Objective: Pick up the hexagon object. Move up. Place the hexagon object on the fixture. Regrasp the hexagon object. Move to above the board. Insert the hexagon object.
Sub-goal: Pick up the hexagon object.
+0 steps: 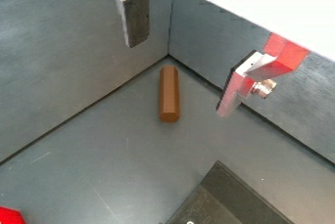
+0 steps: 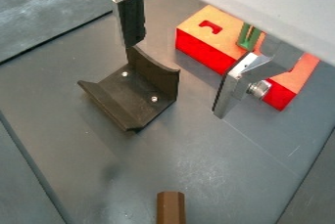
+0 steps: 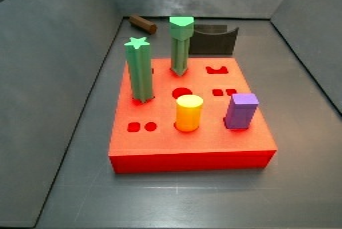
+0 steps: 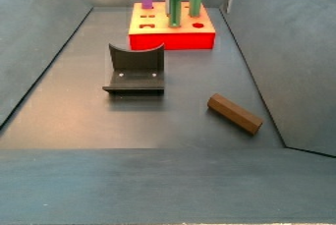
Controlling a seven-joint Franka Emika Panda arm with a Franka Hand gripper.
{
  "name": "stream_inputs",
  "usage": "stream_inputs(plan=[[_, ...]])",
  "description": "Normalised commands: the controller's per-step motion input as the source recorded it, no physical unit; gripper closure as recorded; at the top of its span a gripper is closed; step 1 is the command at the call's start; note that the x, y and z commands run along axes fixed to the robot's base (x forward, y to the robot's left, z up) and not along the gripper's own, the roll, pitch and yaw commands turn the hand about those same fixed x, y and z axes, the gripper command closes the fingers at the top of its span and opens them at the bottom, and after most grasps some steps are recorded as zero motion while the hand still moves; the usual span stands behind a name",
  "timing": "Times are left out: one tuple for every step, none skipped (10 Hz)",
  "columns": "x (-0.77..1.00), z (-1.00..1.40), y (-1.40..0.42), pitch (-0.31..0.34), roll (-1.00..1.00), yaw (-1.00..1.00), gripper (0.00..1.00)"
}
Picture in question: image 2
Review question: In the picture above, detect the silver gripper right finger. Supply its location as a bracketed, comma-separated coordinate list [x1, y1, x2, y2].
[211, 34, 304, 118]

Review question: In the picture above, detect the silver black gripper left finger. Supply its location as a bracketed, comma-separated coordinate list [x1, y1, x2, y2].
[112, 0, 144, 48]

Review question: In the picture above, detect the brown hexagon peg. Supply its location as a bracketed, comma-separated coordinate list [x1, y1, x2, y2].
[155, 192, 186, 224]

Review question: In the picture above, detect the green arrow-top peg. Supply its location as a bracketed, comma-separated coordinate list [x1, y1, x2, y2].
[235, 23, 261, 52]

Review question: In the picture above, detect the red shape sorter block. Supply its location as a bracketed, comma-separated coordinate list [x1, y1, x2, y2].
[175, 5, 318, 111]

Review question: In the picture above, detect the black curved holder stand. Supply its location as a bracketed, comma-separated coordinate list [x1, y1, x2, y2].
[78, 46, 180, 131]

